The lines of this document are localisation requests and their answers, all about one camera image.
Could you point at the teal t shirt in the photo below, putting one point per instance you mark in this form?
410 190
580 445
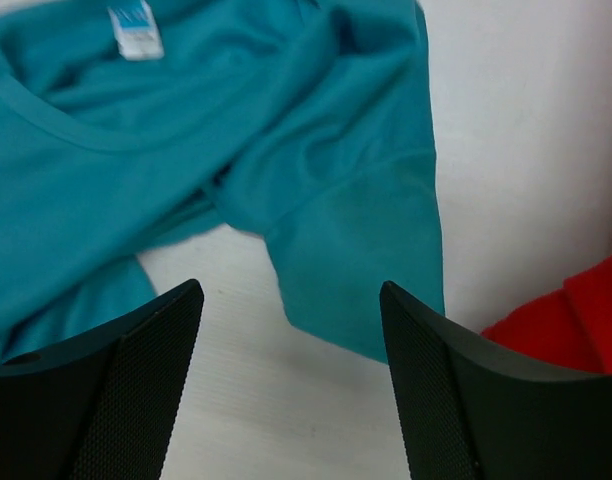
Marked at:
307 123

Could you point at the red t shirt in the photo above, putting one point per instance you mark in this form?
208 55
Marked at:
569 327

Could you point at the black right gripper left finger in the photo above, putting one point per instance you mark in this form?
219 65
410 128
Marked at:
103 404

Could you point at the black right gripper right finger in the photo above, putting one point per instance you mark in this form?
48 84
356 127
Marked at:
472 409

